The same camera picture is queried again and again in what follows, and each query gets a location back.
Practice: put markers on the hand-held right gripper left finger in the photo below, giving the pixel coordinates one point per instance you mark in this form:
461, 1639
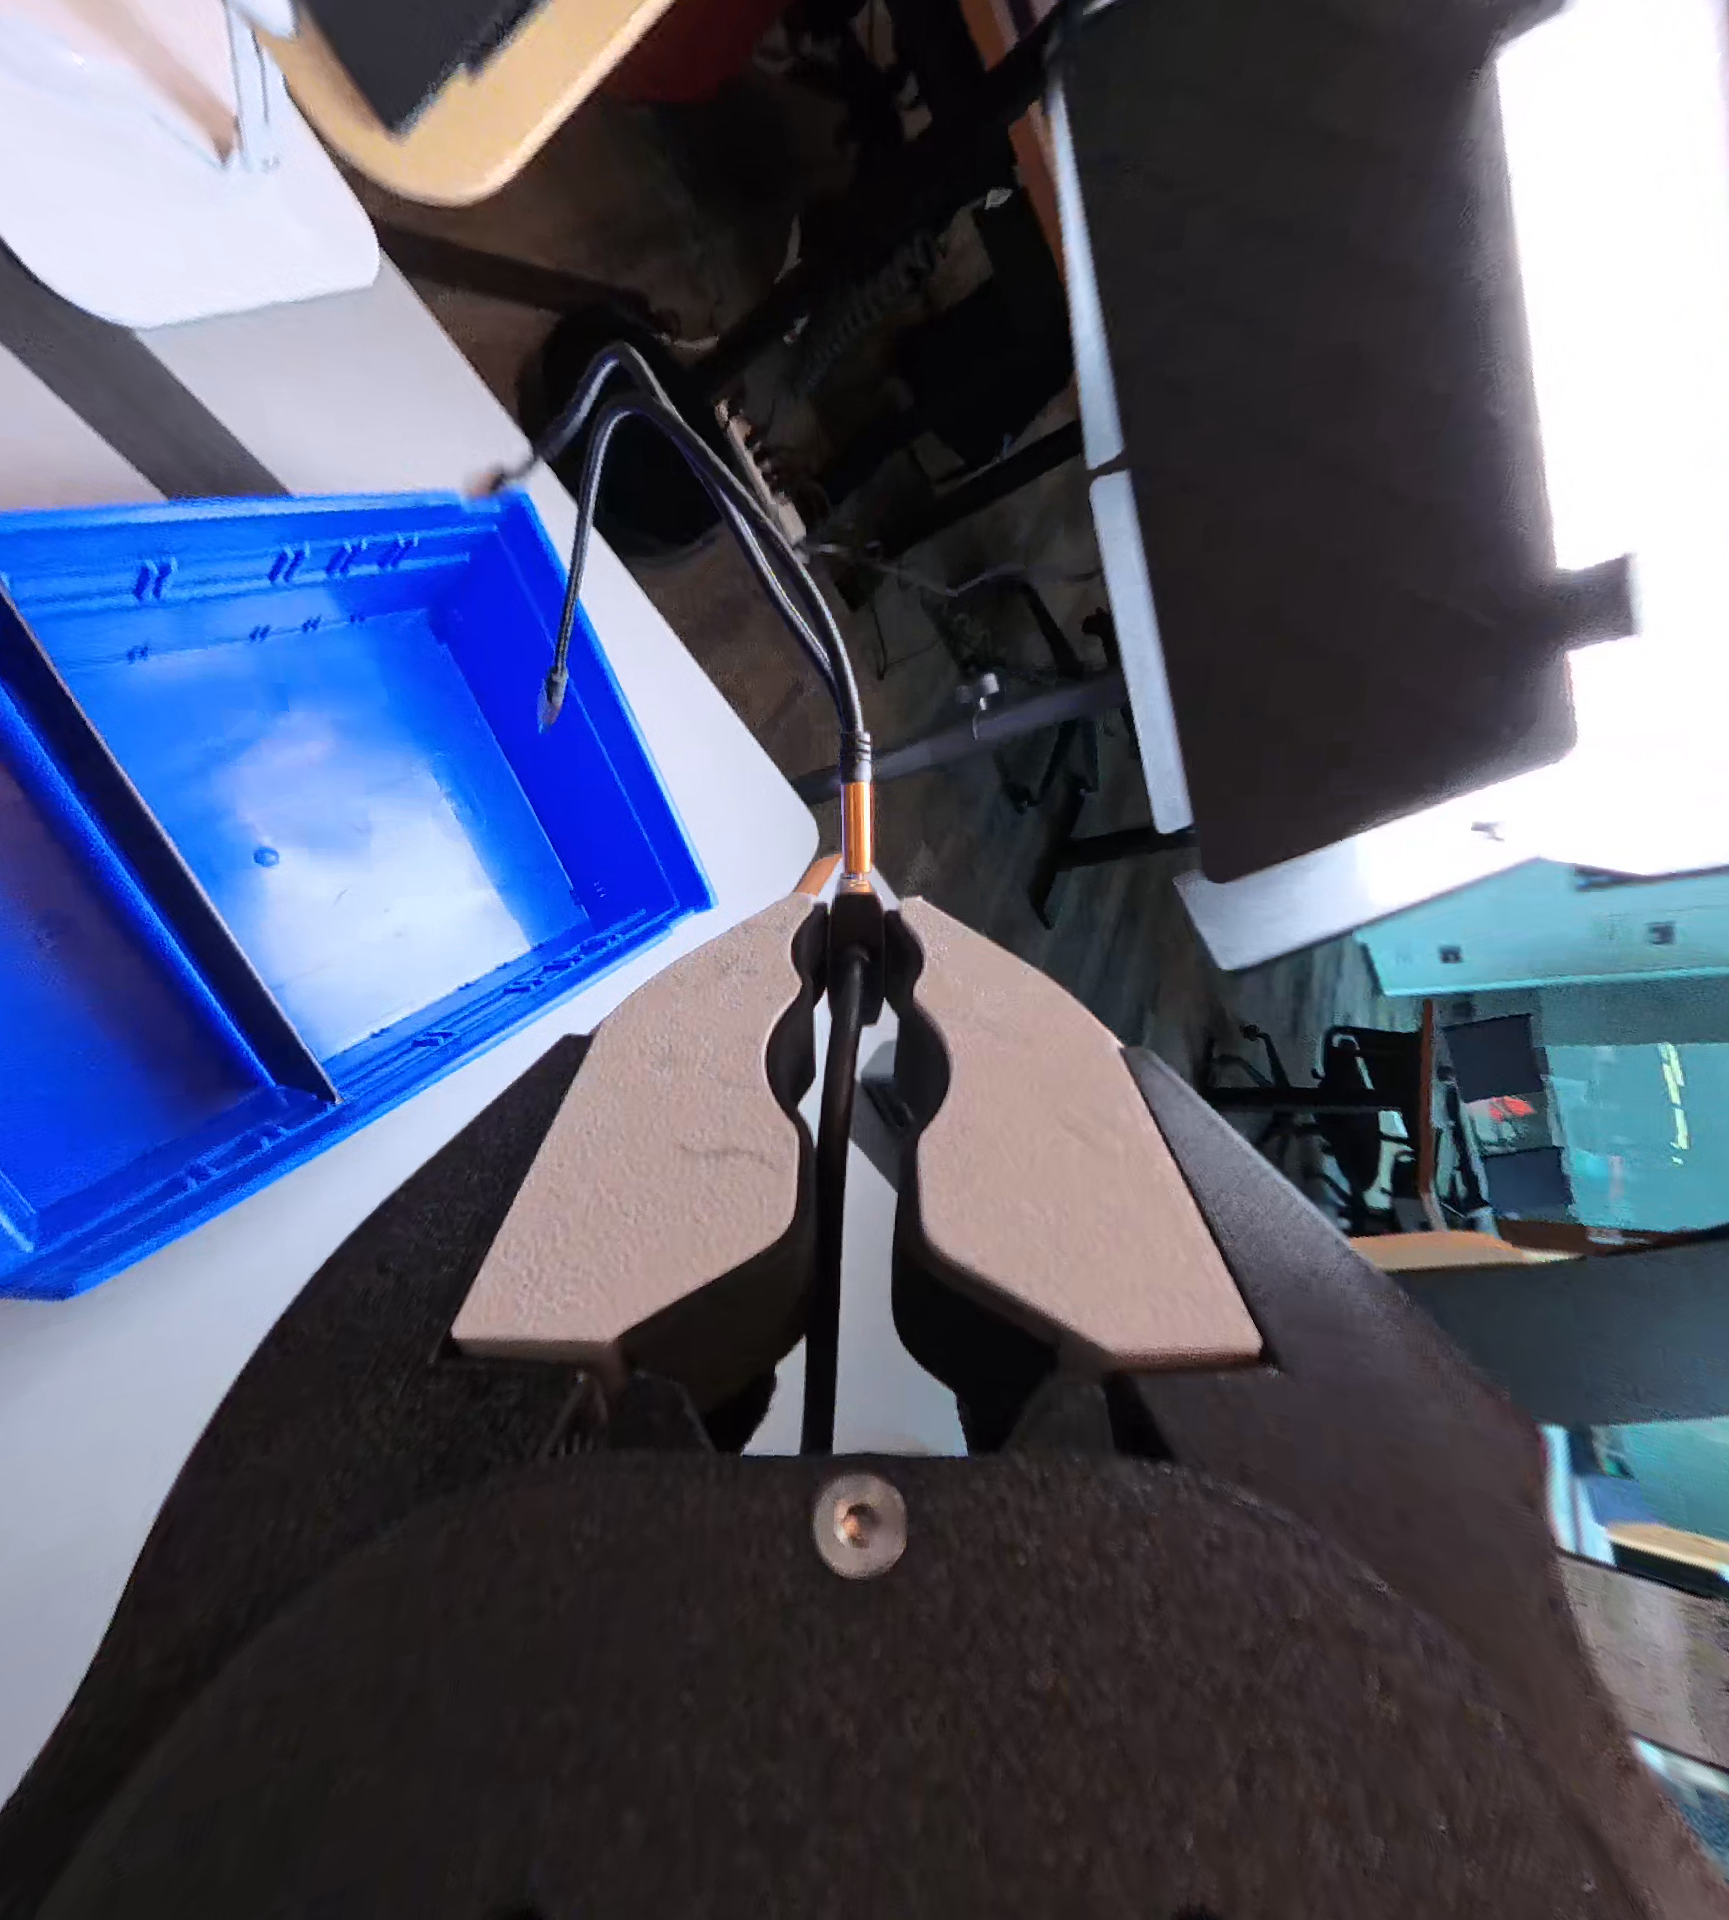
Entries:
639, 1170

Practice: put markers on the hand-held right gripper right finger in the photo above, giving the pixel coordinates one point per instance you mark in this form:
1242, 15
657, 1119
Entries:
1075, 1184

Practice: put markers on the blue storage bin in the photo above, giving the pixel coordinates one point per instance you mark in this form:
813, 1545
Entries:
354, 840

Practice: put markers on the black light stand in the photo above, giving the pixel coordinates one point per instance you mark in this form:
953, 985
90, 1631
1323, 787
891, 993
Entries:
956, 742

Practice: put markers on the black bin divider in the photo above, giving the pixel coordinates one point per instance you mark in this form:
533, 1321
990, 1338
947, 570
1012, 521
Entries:
167, 848

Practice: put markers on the white board stand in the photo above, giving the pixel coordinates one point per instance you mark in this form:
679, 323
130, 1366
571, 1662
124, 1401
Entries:
128, 224

